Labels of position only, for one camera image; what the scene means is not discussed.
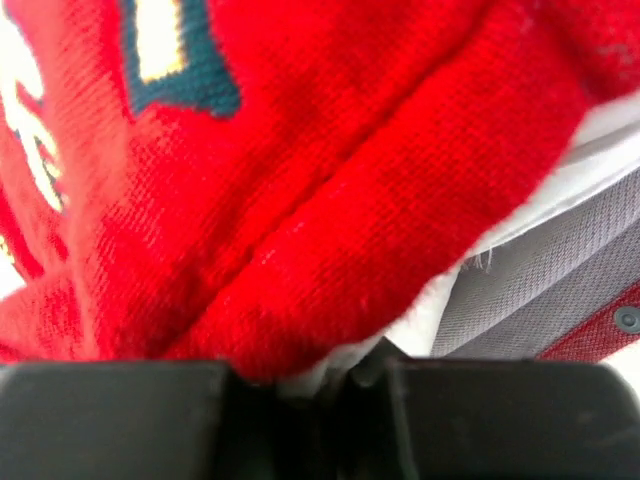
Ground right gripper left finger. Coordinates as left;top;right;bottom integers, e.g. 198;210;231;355
1;362;276;479

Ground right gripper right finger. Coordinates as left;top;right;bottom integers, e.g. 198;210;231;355
319;349;639;479

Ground red printed pillowcase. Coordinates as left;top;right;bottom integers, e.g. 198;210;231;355
1;1;639;381

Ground white pillow insert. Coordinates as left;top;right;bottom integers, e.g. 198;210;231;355
277;92;639;398

